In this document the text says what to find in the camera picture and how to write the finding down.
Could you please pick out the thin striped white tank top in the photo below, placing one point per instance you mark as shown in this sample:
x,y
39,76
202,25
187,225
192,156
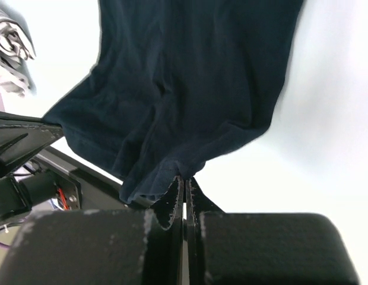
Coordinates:
x,y
16,48

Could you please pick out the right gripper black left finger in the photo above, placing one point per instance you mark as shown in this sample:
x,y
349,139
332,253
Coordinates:
x,y
100,246

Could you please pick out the navy tank top red trim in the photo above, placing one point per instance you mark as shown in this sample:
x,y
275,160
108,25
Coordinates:
x,y
177,83

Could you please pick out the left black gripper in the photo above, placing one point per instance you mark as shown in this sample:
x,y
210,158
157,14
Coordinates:
x,y
21,138

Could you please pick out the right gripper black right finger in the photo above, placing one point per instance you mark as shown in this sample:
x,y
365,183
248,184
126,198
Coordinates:
x,y
262,248

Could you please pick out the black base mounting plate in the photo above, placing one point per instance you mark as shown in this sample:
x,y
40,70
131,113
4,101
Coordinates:
x,y
95,190

